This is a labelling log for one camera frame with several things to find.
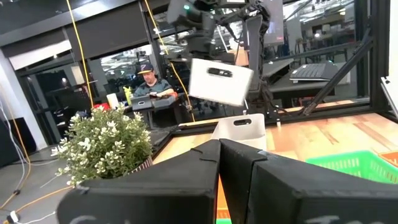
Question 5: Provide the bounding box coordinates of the orange floor cable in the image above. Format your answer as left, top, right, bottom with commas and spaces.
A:
0, 185, 74, 224

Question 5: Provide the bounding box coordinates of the green plastic basket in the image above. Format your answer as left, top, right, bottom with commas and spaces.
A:
305, 150, 398, 184

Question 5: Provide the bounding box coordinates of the yellow hanging cable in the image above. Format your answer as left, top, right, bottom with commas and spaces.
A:
143, 0, 196, 123
65, 0, 95, 108

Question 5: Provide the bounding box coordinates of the wall screen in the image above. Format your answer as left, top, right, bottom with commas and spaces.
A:
263, 0, 285, 47

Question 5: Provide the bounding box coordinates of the green drink bottle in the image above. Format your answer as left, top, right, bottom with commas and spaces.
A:
123, 86, 133, 106

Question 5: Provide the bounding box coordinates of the white cup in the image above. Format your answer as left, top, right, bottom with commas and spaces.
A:
106, 93, 119, 110

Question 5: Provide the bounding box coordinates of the black table frame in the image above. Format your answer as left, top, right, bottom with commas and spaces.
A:
151, 0, 398, 158

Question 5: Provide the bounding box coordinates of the white panel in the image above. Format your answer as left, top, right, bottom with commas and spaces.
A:
379, 76, 398, 119

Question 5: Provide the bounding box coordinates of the white plastic basket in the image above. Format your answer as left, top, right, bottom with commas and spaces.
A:
188, 58, 254, 107
210, 113, 267, 151

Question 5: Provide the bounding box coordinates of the grey storage box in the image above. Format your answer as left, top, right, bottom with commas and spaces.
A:
131, 95, 154, 112
152, 95, 177, 110

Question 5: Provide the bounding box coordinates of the artificial plant with white flowers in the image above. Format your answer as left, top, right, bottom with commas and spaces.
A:
50, 105, 153, 187

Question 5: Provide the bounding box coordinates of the white power adapter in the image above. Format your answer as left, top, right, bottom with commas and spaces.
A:
6, 210, 21, 223

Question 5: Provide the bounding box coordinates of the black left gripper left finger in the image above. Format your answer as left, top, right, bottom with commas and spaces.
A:
57, 139, 221, 224

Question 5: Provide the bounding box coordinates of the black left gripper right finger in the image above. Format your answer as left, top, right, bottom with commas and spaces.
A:
219, 138, 398, 224

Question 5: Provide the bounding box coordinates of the striped plant pot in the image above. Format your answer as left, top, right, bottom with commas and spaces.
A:
130, 155, 154, 174

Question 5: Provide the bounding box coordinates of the person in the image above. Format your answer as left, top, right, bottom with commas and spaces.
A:
133, 63, 178, 99

